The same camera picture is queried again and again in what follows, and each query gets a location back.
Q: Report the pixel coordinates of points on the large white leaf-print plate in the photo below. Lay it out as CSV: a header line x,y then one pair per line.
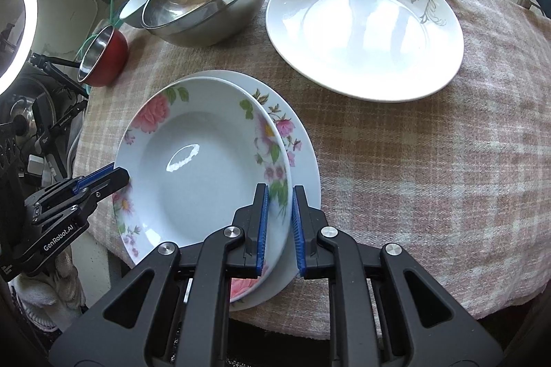
x,y
366,31

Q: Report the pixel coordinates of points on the pink plaid cloth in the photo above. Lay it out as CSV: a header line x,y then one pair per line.
x,y
409,177

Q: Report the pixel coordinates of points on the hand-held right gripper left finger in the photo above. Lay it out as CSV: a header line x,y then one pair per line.
x,y
262,229

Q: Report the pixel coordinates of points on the deep floral plate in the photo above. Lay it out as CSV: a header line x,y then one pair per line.
x,y
193,177

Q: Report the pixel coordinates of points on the glass pot lid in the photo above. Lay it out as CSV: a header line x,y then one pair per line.
x,y
19,108

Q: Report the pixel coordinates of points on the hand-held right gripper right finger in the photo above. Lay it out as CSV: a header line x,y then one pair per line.
x,y
297,233

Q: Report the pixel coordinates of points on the small red steel bowl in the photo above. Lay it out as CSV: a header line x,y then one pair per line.
x,y
112,57

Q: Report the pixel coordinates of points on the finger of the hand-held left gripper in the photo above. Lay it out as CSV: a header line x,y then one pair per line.
x,y
92,176
114,179

